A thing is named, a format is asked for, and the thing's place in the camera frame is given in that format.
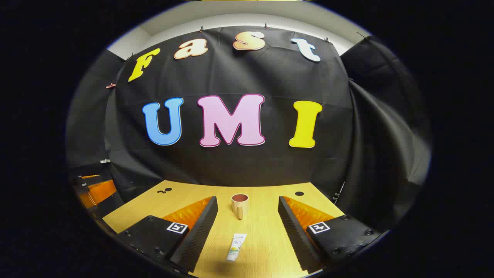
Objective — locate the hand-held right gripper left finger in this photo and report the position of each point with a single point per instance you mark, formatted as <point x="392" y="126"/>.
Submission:
<point x="200" y="231"/>

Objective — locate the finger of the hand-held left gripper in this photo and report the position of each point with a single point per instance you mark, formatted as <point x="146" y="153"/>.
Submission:
<point x="100" y="193"/>
<point x="87" y="181"/>

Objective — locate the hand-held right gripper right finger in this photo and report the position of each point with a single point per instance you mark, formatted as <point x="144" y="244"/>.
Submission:
<point x="293" y="231"/>

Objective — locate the white toothpaste tube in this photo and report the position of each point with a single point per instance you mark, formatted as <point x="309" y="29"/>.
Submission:
<point x="236" y="247"/>

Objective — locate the beige cup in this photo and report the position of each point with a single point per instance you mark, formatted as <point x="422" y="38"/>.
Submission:
<point x="239" y="206"/>

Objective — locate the wooden desktop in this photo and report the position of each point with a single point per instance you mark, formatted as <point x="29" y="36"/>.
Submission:
<point x="262" y="231"/>

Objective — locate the black backdrop cloth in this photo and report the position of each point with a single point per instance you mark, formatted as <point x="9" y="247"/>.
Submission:
<point x="270" y="77"/>

